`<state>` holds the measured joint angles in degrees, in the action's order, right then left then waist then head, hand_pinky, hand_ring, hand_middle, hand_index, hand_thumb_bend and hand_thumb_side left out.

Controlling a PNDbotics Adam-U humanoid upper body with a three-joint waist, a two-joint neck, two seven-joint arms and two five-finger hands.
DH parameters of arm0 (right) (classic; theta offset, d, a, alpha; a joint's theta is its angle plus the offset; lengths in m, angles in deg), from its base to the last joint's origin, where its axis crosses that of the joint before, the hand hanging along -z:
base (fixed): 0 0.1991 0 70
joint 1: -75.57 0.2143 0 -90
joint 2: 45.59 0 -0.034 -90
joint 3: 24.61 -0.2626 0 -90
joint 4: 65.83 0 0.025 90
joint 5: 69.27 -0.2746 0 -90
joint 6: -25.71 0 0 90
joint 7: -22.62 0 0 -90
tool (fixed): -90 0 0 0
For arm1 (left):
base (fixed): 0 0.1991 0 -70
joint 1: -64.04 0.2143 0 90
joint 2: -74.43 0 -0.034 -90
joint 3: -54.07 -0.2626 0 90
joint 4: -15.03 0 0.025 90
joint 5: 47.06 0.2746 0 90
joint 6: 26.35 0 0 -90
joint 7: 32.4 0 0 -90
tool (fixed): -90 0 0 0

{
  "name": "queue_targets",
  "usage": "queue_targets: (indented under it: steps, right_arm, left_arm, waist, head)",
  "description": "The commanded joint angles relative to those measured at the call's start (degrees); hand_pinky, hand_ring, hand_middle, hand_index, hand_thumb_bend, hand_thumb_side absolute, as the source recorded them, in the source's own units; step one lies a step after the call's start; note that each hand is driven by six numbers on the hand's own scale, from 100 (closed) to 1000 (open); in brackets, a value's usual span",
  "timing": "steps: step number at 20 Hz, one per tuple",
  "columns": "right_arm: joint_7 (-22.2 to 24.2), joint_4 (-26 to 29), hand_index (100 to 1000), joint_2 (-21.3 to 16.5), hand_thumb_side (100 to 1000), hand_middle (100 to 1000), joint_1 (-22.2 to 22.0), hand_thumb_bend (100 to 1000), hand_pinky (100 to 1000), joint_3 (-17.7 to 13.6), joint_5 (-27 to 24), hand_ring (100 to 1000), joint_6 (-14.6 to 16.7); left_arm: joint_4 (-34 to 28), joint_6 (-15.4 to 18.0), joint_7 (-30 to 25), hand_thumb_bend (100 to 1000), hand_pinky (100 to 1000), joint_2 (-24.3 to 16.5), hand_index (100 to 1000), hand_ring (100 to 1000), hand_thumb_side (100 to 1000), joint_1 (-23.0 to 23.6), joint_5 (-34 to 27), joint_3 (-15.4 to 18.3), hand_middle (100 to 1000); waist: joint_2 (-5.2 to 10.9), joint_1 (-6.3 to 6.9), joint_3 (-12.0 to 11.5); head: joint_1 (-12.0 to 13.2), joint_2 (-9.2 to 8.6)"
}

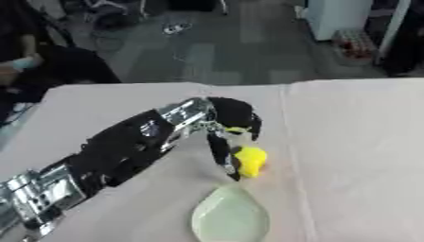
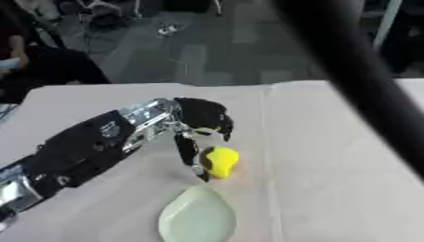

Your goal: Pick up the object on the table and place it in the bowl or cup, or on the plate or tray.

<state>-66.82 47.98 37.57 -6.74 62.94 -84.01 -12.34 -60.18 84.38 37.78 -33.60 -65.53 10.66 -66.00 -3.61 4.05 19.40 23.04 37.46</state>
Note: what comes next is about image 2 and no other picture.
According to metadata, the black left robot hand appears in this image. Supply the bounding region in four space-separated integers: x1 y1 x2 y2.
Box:
172 96 236 183

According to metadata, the yellow toy fruit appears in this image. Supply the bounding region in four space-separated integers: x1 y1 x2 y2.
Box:
199 146 242 180

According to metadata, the pale green leaf-shaped plate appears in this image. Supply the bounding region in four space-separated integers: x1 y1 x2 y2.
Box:
157 184 240 242

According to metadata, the black diagonal pole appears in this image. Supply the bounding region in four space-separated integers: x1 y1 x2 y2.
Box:
270 0 424 181

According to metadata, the person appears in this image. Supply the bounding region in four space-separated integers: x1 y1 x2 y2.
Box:
0 0 113 105

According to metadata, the white vertical post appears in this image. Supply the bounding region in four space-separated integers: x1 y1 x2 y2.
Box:
372 0 404 51

